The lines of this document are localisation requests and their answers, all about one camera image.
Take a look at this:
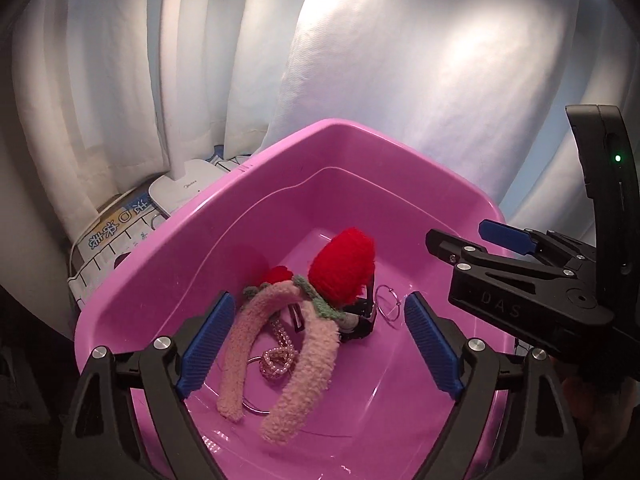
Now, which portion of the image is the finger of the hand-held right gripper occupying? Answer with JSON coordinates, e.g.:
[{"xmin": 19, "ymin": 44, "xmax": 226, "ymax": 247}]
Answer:
[
  {"xmin": 425, "ymin": 229, "xmax": 566, "ymax": 281},
  {"xmin": 478, "ymin": 219, "xmax": 596, "ymax": 261}
]

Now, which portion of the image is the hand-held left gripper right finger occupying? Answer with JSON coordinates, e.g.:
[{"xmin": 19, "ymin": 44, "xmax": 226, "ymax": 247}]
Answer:
[{"xmin": 404, "ymin": 290, "xmax": 583, "ymax": 480}]

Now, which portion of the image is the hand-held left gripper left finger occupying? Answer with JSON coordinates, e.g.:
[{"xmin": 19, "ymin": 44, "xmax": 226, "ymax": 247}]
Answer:
[{"xmin": 60, "ymin": 290, "xmax": 236, "ymax": 480}]

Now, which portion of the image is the pearl hair claw clip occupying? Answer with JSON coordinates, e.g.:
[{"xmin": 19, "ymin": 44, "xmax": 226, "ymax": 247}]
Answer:
[{"xmin": 259, "ymin": 305, "xmax": 306, "ymax": 376}]

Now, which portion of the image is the black hair clip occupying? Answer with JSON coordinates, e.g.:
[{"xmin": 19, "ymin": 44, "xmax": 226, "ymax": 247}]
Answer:
[{"xmin": 340, "ymin": 295, "xmax": 377, "ymax": 341}]

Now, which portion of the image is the small silver ring bracelet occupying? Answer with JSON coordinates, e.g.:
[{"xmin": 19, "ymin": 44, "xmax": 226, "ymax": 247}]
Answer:
[{"xmin": 374, "ymin": 285, "xmax": 401, "ymax": 321}]

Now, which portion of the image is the large silver bangle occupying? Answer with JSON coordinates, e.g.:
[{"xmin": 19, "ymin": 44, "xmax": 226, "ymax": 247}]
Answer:
[{"xmin": 244, "ymin": 355, "xmax": 273, "ymax": 416}]

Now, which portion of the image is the pink fuzzy strawberry headband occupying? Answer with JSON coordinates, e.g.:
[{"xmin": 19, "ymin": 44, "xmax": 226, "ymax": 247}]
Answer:
[{"xmin": 217, "ymin": 227, "xmax": 377, "ymax": 445}]

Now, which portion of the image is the pink plastic bin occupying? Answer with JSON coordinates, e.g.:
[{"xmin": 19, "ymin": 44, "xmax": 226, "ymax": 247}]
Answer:
[{"xmin": 74, "ymin": 118, "xmax": 516, "ymax": 480}]

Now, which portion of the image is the person's right forearm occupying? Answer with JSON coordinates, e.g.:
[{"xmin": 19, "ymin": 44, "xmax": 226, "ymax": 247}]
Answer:
[{"xmin": 560, "ymin": 355, "xmax": 640, "ymax": 480}]

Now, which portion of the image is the white desk lamp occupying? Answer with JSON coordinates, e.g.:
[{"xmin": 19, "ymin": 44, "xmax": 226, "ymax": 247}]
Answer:
[{"xmin": 146, "ymin": 0, "xmax": 228, "ymax": 220}]

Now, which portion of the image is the white sheer curtain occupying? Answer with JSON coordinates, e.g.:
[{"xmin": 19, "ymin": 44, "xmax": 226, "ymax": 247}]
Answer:
[{"xmin": 10, "ymin": 0, "xmax": 631, "ymax": 261}]

